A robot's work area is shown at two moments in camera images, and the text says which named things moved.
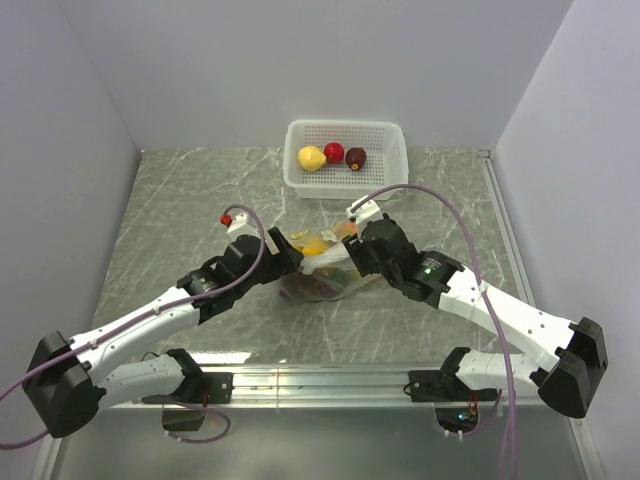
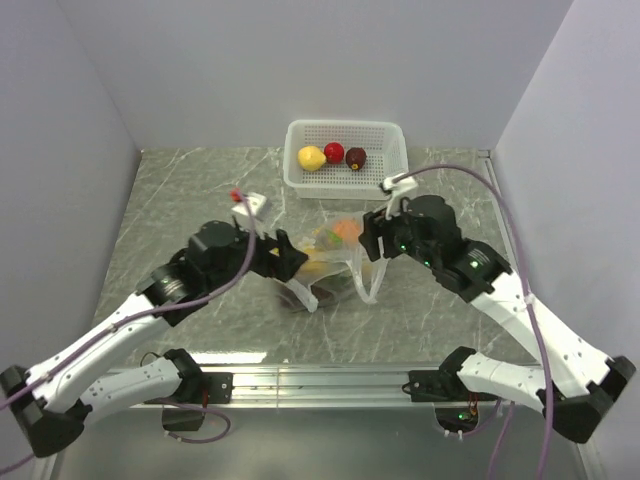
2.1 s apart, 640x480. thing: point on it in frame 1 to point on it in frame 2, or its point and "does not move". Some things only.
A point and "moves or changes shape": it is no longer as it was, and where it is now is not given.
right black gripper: [357, 251] to [373, 225]
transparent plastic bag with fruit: [329, 272] moves or changes shape
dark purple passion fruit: [355, 157] does not move
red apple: [334, 152] does not move
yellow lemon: [311, 158] does not move
